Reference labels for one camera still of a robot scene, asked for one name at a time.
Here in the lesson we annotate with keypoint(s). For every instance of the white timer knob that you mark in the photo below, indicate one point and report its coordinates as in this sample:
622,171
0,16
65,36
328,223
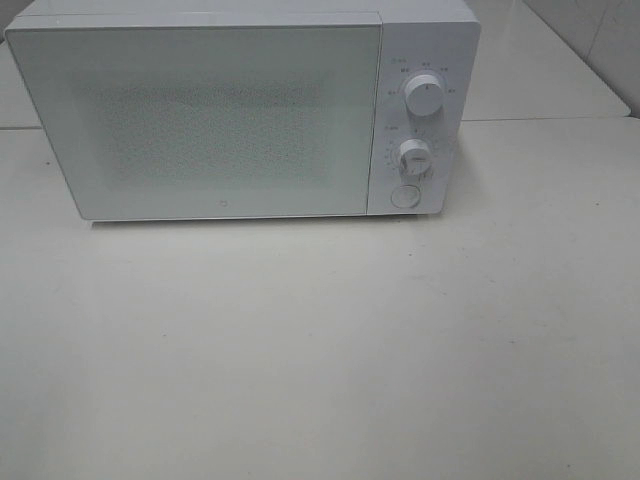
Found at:
414,157

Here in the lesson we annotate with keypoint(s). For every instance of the white microwave door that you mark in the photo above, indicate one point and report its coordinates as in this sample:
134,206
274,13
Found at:
153,124

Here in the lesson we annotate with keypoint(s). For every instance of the round white door button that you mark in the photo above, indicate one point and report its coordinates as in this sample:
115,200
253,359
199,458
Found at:
406,196

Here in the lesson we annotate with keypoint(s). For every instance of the upper white power knob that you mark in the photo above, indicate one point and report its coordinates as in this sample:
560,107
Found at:
424,94

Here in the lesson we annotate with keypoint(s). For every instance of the white microwave oven body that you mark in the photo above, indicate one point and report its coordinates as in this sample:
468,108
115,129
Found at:
440,37

